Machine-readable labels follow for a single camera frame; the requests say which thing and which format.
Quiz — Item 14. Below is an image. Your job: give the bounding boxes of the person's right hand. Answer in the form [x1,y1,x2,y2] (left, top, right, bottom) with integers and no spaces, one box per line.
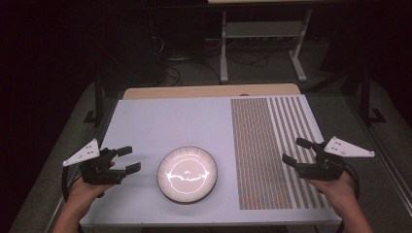
[307,171,361,216]

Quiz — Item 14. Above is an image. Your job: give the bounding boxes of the white board with striped print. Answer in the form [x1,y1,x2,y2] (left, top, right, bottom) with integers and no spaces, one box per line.
[80,94,343,226]

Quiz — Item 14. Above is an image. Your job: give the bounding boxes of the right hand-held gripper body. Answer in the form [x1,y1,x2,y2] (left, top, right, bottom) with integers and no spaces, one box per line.
[297,136,376,182]

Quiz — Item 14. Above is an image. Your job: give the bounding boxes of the white plate with dark rim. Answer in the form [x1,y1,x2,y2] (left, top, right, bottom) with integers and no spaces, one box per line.
[156,146,219,205]

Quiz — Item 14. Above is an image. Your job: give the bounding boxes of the person's left hand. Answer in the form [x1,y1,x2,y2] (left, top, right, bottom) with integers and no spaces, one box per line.
[66,160,117,212]

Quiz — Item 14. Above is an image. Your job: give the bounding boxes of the black metal stand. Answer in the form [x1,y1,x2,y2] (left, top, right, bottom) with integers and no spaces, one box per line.
[343,66,387,126]
[83,72,110,126]

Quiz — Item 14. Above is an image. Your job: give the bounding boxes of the black floor cables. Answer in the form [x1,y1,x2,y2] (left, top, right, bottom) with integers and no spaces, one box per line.
[151,34,222,86]
[207,37,270,68]

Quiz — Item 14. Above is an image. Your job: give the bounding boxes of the wooden table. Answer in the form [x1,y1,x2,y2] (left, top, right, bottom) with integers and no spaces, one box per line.
[122,83,302,101]

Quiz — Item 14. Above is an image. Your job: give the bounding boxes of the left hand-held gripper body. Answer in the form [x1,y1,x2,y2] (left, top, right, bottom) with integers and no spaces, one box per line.
[62,139,127,186]

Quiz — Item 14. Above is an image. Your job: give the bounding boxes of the white metal desk frame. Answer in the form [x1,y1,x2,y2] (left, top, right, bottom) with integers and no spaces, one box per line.
[207,0,315,83]

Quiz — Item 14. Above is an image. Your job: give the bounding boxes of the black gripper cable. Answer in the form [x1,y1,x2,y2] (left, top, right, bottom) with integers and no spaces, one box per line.
[61,165,83,203]

